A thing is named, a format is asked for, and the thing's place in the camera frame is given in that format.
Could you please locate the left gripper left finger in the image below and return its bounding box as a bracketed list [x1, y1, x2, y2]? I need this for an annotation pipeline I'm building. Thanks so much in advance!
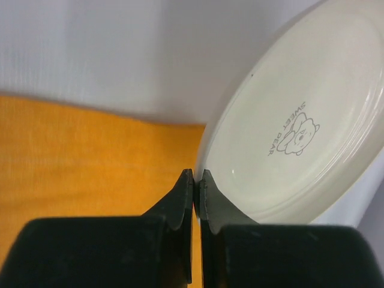
[142, 169, 194, 284]

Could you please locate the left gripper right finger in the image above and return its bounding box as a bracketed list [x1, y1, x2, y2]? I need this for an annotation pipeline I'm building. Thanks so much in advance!
[196, 169, 257, 287]

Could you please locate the cream round plate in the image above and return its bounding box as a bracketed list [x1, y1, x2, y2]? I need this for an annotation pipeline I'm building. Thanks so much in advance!
[195, 1, 383, 227]

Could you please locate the orange cartoon mouse towel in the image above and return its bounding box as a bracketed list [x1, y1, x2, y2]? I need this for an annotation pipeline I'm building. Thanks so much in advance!
[1, 95, 204, 287]

